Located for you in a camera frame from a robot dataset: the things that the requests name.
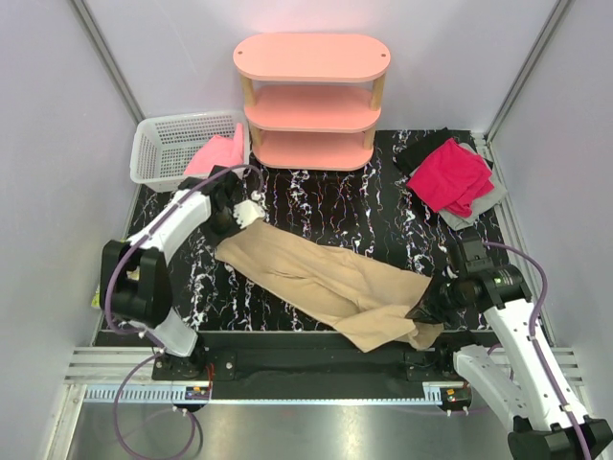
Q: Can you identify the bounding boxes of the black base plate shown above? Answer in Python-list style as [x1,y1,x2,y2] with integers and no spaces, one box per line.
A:
[152,331,499,403]

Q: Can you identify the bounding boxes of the pink three-tier shelf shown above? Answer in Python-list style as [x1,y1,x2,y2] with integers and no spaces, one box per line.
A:
[233,33,391,172]

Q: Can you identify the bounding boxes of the magenta t-shirt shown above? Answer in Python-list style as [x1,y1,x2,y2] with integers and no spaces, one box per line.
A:
[407,139,494,218]

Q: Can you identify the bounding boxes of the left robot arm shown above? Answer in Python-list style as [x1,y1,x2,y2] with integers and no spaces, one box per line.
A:
[100,166,240,380]

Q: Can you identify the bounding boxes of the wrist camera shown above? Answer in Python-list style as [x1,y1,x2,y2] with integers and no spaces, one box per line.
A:
[233,191,266,229]
[447,237,493,278]

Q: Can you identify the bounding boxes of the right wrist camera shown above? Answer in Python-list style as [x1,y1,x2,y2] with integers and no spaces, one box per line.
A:
[447,237,493,278]

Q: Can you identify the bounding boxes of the white plastic basket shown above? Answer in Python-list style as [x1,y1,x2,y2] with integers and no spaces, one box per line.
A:
[129,110,247,193]

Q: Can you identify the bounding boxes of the pink t-shirt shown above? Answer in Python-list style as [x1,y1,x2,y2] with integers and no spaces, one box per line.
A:
[184,123,244,176]

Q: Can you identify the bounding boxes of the black t-shirt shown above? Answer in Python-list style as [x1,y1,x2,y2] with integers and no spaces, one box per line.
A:
[395,128,453,175]

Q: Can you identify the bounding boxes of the grey t-shirt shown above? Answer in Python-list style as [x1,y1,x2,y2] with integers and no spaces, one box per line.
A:
[439,143,507,230]

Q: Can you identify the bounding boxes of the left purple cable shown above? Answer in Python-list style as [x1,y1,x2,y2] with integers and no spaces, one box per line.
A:
[103,164,267,456]

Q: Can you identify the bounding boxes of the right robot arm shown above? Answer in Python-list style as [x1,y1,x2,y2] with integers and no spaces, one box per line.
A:
[407,238,612,459]

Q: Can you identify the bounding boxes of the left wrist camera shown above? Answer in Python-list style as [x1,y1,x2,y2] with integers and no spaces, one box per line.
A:
[233,191,266,229]

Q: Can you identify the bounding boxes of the green treehouse book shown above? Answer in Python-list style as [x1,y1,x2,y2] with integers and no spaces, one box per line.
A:
[91,286,102,310]

